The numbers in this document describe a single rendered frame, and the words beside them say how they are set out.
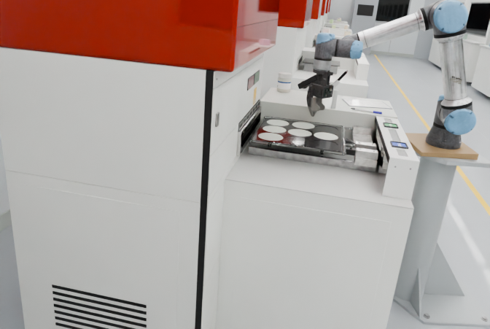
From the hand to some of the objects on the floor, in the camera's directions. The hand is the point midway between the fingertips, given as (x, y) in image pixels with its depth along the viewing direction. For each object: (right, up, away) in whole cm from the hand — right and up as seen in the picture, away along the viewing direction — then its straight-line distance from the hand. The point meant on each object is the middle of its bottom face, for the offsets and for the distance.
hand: (311, 113), depth 189 cm
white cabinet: (-2, -93, +22) cm, 96 cm away
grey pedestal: (+66, -94, +34) cm, 120 cm away
